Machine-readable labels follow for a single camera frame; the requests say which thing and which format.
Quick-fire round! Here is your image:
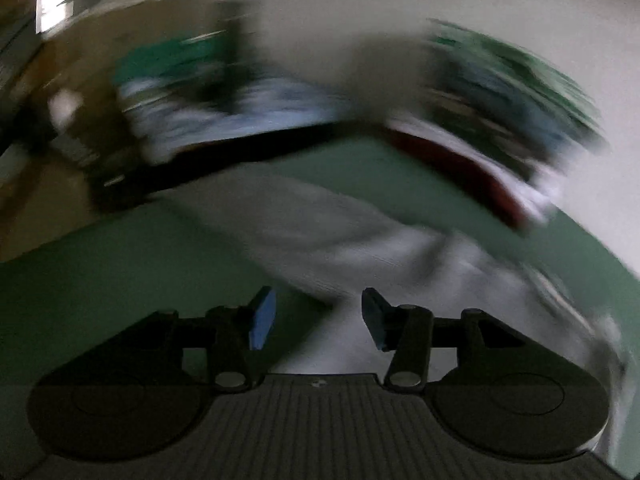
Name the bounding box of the blue patterned cloth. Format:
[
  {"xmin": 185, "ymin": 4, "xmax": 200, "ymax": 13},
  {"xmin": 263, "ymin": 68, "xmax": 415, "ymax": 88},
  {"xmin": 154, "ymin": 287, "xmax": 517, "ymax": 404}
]
[{"xmin": 117, "ymin": 77, "xmax": 351, "ymax": 161}]

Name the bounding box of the grey striped knit sweater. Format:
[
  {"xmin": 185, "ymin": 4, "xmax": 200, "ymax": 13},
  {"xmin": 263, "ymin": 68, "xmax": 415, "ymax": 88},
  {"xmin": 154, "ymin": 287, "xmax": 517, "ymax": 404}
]
[{"xmin": 150, "ymin": 165, "xmax": 633, "ymax": 466}]

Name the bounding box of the stack of folded clothes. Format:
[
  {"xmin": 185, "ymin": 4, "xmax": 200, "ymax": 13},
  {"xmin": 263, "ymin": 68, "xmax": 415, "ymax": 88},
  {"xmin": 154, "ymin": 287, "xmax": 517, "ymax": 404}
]
[{"xmin": 380, "ymin": 17, "xmax": 608, "ymax": 233}]

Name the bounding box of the dark cylinder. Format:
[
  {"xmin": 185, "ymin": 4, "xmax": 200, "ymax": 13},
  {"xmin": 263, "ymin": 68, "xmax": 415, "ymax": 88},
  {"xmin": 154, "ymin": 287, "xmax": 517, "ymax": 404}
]
[{"xmin": 215, "ymin": 0, "xmax": 261, "ymax": 106}]

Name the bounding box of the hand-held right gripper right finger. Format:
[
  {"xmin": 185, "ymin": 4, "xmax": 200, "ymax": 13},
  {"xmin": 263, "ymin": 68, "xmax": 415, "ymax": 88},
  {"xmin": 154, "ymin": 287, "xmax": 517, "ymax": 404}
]
[{"xmin": 361, "ymin": 287, "xmax": 531, "ymax": 393}]

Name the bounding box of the green table cloth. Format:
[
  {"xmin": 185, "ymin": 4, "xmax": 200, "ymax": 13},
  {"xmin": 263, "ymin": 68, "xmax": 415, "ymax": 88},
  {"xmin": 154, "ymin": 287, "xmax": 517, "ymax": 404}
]
[{"xmin": 0, "ymin": 137, "xmax": 640, "ymax": 391}]

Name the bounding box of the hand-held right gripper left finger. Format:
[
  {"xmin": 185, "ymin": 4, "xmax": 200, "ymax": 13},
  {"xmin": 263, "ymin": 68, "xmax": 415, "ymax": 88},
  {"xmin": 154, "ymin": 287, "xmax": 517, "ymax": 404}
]
[{"xmin": 107, "ymin": 286, "xmax": 277, "ymax": 393}]

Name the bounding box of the teal cloth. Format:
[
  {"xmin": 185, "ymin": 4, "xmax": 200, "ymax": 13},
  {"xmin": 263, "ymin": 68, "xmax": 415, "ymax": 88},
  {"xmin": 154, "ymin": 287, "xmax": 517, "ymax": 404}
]
[{"xmin": 115, "ymin": 37, "xmax": 226, "ymax": 86}]

